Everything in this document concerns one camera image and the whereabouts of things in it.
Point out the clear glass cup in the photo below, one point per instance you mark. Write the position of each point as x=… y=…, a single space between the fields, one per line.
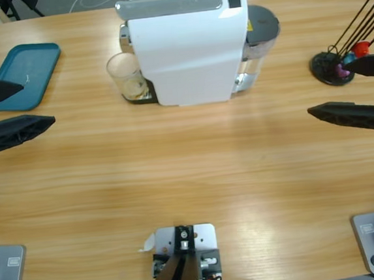
x=125 y=70

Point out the purple coffee capsule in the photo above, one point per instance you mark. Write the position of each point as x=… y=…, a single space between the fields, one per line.
x=342 y=70

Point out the blue coffee capsule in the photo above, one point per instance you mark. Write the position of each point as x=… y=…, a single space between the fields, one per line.
x=350 y=57

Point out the red coffee capsule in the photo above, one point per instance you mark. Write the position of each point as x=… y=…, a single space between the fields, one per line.
x=361 y=48

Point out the white capsule coffee machine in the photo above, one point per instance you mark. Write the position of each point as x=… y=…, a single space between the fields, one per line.
x=193 y=57

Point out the black capsule holder with rods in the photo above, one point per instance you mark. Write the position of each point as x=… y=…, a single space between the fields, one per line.
x=323 y=69

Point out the teal plastic tray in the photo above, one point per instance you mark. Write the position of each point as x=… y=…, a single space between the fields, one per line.
x=32 y=61

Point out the black chair legs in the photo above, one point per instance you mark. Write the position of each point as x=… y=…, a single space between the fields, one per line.
x=21 y=5

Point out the clear water tank grey lid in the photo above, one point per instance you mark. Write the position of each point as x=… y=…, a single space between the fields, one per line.
x=262 y=22

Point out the black drip tray metal grid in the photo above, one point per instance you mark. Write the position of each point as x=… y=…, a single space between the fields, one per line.
x=141 y=100

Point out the white paper tape label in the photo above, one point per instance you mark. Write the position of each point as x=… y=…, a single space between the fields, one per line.
x=148 y=243

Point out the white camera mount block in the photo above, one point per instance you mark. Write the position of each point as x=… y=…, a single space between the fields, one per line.
x=205 y=240

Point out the dark camera post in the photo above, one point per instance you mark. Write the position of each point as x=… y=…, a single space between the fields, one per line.
x=177 y=278

